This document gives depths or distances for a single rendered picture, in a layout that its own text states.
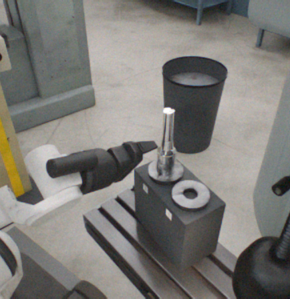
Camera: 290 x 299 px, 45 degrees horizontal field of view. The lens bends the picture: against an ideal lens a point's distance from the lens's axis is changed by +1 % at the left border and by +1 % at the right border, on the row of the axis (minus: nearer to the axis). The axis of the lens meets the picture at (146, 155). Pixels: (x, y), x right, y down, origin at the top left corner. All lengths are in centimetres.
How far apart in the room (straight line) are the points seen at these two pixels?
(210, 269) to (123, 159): 38
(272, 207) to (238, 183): 210
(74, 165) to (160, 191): 27
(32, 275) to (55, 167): 87
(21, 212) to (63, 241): 159
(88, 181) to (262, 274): 42
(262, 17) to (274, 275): 23
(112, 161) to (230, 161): 208
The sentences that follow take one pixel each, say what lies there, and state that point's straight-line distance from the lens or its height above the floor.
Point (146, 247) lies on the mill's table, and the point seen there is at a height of 96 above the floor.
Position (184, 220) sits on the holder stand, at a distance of 78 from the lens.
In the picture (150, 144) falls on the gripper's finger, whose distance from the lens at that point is 80.
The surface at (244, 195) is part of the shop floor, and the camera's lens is 250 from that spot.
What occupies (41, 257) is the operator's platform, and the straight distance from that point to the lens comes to 168.
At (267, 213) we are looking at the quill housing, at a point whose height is 140.
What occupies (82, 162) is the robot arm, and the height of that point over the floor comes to 133.
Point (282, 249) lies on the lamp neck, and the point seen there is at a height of 148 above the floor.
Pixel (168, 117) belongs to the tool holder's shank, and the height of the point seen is 133.
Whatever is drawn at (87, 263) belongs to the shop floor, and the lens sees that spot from 210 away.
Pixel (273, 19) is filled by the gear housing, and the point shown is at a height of 165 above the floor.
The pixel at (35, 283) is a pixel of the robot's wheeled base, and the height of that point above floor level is 57.
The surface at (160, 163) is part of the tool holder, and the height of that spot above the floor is 120.
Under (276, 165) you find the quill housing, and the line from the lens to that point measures 44.
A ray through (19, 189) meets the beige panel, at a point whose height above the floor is 9.
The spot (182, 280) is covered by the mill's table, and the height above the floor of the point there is 96.
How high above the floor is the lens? 175
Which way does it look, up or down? 40 degrees down
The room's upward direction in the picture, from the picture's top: straight up
